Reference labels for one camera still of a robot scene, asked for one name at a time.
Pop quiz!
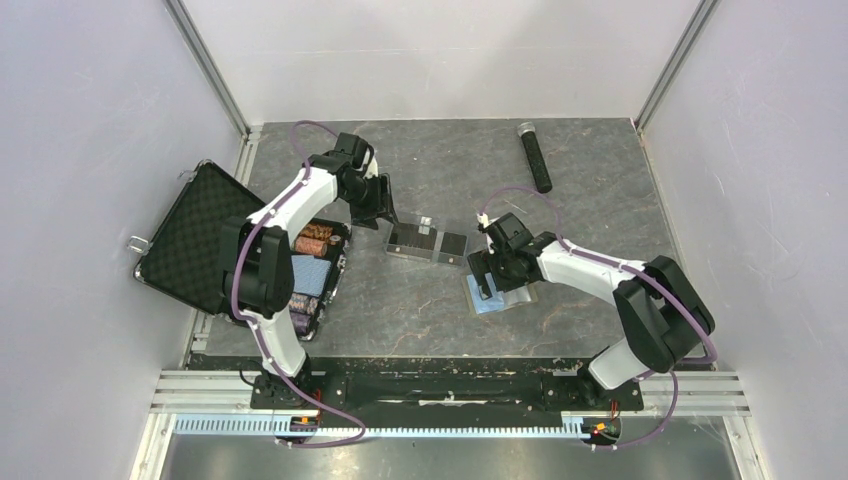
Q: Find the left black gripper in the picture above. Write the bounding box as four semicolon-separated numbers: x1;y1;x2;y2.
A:
341;173;400;232

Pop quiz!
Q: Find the grey card holder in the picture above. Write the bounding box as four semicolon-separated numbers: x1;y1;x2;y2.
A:
464;273;538;315

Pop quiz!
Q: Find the clear plastic card box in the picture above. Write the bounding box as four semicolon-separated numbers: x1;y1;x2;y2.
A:
384;212;469;267

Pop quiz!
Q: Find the black glitter microphone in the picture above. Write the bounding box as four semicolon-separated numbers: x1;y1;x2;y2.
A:
517;121;553;194

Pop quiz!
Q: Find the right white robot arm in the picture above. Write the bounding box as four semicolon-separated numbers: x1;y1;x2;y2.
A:
467;214;717;408

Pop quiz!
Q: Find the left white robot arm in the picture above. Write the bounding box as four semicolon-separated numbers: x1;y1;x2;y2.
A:
219;133;398;408

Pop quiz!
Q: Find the blue playing card deck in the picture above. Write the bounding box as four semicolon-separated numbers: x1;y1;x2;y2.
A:
291;255;332;297

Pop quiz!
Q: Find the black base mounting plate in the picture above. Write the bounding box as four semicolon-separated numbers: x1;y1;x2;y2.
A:
250;357;644;428

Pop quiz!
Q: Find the black poker chip case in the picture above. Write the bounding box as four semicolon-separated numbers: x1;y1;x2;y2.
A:
134;160;352;315

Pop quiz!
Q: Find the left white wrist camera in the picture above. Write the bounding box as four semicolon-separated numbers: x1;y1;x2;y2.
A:
363;153;379;179

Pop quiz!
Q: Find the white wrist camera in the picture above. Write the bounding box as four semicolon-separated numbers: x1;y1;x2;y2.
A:
476;212;498;232
363;153;379;179

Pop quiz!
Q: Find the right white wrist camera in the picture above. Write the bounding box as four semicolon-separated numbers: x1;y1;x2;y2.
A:
476;212;498;232

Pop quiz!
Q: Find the slotted cable duct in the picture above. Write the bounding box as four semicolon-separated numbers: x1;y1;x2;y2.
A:
173;413;612;440

